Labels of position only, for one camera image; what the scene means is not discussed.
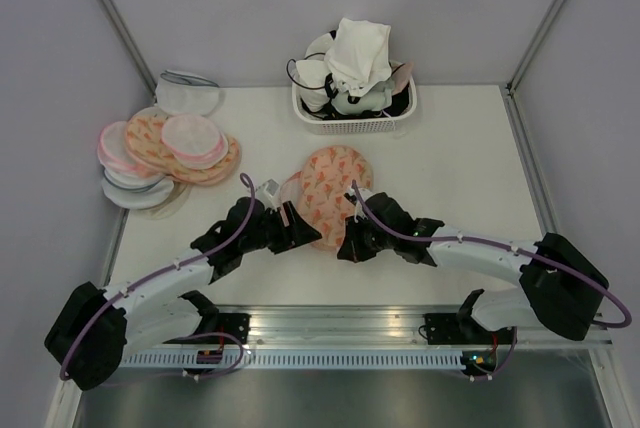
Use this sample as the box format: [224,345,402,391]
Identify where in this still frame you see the left aluminium frame post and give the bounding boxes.
[96,0,156,97]

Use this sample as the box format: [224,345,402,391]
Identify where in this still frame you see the white perforated plastic basket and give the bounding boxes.
[291,78,418,135]

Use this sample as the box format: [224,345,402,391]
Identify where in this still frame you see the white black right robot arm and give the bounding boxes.
[337,190,609,343]

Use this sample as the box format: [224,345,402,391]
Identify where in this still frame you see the peach tulip-print laundry bag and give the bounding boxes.
[279,145,374,252]

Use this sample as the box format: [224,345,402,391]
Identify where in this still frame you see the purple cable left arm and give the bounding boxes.
[58,172,259,382]

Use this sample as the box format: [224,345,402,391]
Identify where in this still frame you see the pink-trimmed bag far left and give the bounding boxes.
[97,121,140,174]

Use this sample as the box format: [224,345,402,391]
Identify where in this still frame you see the right aluminium frame post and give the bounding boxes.
[504,0,569,96]

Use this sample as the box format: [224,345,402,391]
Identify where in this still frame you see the stacked peach tulip laundry bags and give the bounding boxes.
[124,107,241,186]

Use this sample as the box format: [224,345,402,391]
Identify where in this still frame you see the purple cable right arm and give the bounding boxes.
[351,179,632,332]

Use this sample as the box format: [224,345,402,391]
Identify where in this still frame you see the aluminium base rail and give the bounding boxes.
[74,303,614,349]

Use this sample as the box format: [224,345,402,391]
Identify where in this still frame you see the white grey-trimmed laundry bag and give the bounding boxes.
[101,168,174,210]

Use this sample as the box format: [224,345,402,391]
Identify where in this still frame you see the aluminium frame post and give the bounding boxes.
[504,0,569,96]
[96,0,156,97]

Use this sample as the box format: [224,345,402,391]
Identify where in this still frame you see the clothes pile in basket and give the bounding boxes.
[285,18,413,121]

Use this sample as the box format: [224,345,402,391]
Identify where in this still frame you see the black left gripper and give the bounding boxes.
[240,201,321,254]

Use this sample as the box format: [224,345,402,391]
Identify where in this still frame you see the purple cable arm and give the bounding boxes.
[351,179,632,332]
[58,172,259,382]

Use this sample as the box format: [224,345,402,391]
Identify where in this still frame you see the cream laundry bag bottom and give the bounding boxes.
[137,183,192,220]

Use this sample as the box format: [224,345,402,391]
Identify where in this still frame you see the white pink-trimmed round laundry bag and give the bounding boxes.
[161,114,228,170]

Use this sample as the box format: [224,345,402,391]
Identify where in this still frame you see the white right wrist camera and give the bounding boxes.
[344,187,372,220]

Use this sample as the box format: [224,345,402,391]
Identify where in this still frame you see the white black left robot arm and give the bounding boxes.
[44,197,322,391]

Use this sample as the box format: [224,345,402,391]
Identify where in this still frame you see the white mesh bag at wall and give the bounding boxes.
[155,70,223,116]

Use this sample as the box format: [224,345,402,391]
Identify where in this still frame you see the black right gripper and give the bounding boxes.
[338,213,397,263]

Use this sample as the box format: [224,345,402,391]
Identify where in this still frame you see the white slotted cable duct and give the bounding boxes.
[121,347,464,371]

